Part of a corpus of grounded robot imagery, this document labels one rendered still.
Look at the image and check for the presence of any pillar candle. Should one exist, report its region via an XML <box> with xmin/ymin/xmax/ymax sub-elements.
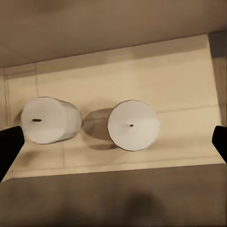
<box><xmin>106</xmin><ymin>99</ymin><xmax>159</xmax><ymax>152</ymax></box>
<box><xmin>21</xmin><ymin>96</ymin><xmax>83</xmax><ymax>144</ymax></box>

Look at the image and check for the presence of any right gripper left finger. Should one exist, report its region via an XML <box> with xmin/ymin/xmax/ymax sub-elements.
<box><xmin>0</xmin><ymin>126</ymin><xmax>25</xmax><ymax>182</ymax></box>

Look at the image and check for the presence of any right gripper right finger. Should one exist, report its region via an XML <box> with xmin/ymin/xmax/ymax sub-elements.
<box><xmin>212</xmin><ymin>125</ymin><xmax>227</xmax><ymax>164</ymax></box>

